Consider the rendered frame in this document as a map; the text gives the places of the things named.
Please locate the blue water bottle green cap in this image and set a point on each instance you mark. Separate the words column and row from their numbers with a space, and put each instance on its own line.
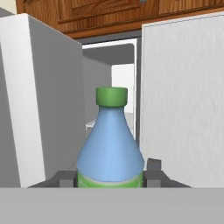
column 109, row 145

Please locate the white fridge door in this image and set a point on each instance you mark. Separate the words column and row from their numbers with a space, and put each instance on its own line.
column 183, row 102

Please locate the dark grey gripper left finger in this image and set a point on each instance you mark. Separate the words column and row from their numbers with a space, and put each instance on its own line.
column 62, row 178

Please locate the white freezer door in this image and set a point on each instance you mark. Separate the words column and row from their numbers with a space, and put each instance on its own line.
column 32, row 102

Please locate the brown wooden wall cupboards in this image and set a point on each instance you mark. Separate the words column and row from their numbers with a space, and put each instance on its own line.
column 122, row 14

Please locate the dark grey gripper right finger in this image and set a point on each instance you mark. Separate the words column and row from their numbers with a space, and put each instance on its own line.
column 156, row 175

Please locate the white fridge body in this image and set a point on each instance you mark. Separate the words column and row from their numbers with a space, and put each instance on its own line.
column 116, row 67

